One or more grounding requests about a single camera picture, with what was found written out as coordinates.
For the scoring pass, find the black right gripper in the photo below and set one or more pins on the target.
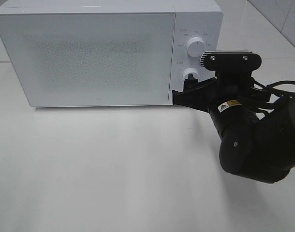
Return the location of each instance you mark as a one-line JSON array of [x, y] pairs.
[[216, 96]]

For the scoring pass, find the white upper power knob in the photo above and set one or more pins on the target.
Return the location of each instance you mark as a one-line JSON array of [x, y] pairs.
[[195, 46]]

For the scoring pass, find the white microwave door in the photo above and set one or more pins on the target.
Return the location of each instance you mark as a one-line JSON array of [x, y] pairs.
[[90, 59]]

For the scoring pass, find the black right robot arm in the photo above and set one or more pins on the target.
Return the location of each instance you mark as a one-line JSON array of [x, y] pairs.
[[256, 123]]

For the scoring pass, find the white timer knob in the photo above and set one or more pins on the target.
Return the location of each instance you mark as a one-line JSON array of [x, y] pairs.
[[195, 73]]

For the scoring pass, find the white microwave oven body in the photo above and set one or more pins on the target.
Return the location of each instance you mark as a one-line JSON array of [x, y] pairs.
[[191, 17]]

